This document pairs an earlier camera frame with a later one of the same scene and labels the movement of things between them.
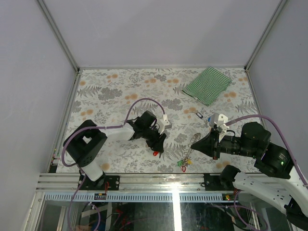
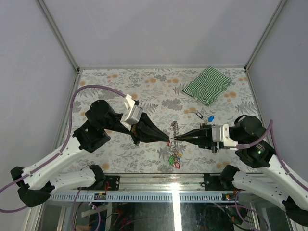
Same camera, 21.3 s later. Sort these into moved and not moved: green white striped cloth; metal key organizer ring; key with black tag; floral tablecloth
Moved: metal key organizer ring
Not moved: floral tablecloth; key with black tag; green white striped cloth
